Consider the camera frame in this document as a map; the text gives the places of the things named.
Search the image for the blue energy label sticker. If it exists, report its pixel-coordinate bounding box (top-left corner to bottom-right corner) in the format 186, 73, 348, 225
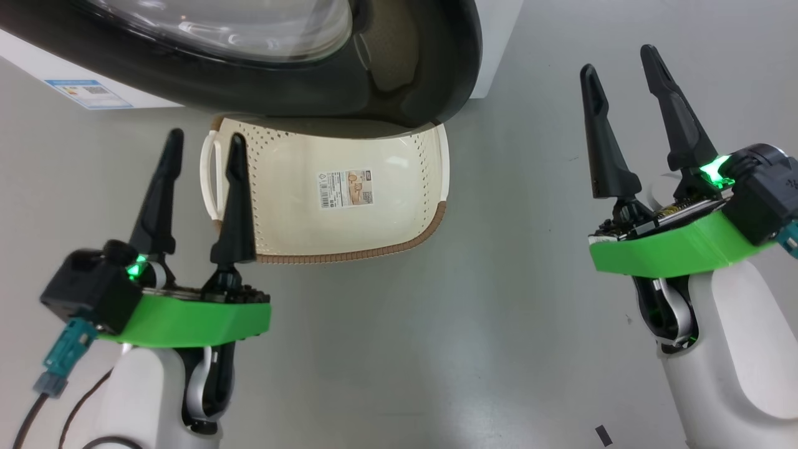
45, 79, 133, 110

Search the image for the teal right camera connector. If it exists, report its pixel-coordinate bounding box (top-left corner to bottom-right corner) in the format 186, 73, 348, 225
775, 220, 798, 255

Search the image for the teal left camera connector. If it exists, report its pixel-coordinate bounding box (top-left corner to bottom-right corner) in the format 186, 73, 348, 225
33, 317, 99, 398

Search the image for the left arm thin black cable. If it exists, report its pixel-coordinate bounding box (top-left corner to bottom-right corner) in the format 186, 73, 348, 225
58, 368, 145, 449

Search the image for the black round glass washer door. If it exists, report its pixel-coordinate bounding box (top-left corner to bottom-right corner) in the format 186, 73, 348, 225
0, 0, 484, 130

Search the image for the left arm thick black cable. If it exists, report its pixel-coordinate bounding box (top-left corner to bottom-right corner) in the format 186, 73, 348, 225
11, 392, 50, 449

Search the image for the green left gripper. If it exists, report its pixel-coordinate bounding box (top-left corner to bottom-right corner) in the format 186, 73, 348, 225
99, 128, 272, 349

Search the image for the teal camera connector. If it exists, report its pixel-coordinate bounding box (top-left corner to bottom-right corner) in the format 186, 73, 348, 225
33, 317, 99, 398
775, 220, 798, 255

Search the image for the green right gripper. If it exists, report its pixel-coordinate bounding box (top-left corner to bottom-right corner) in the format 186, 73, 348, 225
580, 44, 777, 279

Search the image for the basket product label sticker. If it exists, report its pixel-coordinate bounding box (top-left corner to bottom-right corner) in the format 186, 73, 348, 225
317, 169, 375, 210

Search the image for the cream perforated laundry basket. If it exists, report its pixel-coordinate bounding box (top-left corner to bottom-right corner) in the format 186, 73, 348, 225
199, 115, 450, 264

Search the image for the white front-load washing machine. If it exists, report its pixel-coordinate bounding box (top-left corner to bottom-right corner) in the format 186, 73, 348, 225
0, 0, 524, 111

